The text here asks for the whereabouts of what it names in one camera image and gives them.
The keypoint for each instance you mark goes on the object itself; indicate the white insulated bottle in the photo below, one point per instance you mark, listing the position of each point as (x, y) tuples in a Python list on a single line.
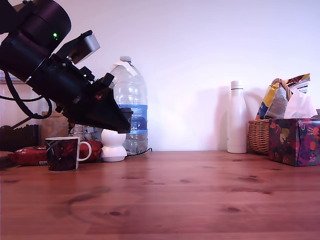
[(237, 120)]

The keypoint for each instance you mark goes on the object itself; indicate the brown cardboard box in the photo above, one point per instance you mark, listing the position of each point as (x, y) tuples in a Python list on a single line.
[(53, 127)]

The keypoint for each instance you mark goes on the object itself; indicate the red printed packet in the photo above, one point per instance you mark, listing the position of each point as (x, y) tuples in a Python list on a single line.
[(27, 156)]

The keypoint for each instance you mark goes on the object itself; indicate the floral tissue box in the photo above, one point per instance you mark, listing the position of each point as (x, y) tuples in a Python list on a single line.
[(295, 142)]

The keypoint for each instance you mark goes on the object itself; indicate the grey camera box on bracket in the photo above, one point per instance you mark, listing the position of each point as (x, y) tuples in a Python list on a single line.
[(86, 46)]

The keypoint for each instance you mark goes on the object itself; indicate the small white round camera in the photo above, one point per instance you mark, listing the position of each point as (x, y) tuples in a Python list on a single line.
[(113, 150)]

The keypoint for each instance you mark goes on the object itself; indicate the grey printed snack bag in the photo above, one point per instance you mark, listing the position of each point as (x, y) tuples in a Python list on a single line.
[(277, 105)]

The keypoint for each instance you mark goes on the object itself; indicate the white tissue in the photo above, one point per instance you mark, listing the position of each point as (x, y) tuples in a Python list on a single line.
[(298, 105)]

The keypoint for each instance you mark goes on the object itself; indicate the striped colourful bag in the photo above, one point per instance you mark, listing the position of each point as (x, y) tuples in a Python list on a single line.
[(301, 82)]

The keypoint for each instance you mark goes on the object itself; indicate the large clear water bottle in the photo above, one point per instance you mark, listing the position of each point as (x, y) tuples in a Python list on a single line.
[(132, 95)]

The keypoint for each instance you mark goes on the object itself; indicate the wicker basket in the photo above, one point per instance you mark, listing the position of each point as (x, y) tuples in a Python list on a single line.
[(258, 135)]

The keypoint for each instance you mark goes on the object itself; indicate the yellow and blue snack bag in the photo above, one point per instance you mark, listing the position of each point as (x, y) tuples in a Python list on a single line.
[(265, 102)]

